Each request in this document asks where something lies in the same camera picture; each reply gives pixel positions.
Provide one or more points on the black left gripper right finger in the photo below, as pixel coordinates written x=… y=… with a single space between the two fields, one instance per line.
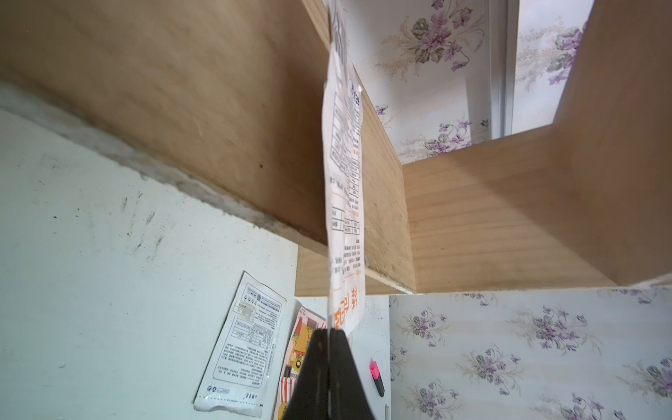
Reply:
x=346 y=396

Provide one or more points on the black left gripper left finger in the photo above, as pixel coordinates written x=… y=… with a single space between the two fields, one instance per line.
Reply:
x=310 y=396

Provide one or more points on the white printed seed packet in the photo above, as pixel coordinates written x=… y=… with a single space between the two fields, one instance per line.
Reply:
x=237 y=375

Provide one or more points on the colourful cartoon seed packet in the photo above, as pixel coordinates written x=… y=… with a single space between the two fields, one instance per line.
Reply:
x=305 y=324

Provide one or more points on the white text seed packet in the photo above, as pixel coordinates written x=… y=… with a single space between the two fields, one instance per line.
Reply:
x=342 y=118

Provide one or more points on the wooden two-tier shelf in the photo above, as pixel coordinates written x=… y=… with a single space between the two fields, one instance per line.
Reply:
x=222 y=100

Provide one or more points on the pink marker pen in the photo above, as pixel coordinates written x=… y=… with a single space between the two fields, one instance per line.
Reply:
x=377 y=378

